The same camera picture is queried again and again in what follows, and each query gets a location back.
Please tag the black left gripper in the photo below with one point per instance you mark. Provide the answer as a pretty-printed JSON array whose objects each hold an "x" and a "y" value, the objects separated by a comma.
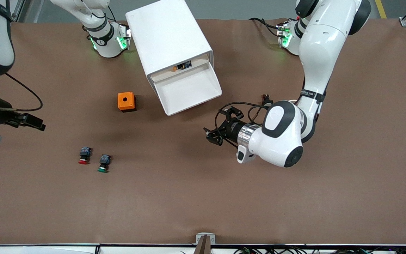
[{"x": 232, "y": 129}]

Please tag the red mushroom push button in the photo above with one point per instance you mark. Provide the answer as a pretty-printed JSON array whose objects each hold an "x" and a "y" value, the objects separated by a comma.
[{"x": 84, "y": 153}]

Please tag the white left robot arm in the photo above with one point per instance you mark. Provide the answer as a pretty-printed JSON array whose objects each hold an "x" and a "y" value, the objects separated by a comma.
[{"x": 315, "y": 53}]

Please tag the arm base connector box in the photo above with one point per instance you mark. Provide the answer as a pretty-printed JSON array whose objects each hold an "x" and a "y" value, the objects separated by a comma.
[
  {"x": 123, "y": 40},
  {"x": 284, "y": 37}
]

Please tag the black square push button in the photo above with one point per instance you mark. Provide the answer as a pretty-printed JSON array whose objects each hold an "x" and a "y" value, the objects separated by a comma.
[{"x": 267, "y": 101}]

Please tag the green mushroom push button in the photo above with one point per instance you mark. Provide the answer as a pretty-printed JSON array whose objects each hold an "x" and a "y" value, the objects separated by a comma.
[{"x": 104, "y": 161}]

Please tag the yellow and black switch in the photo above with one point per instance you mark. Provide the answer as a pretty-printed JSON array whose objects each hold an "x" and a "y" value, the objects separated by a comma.
[{"x": 183, "y": 65}]

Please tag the orange button enclosure box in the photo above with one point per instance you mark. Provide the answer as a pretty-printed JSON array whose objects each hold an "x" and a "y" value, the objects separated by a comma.
[{"x": 125, "y": 100}]

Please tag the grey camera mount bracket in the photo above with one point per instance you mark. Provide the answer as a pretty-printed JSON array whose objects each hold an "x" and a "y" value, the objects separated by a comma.
[{"x": 199, "y": 238}]

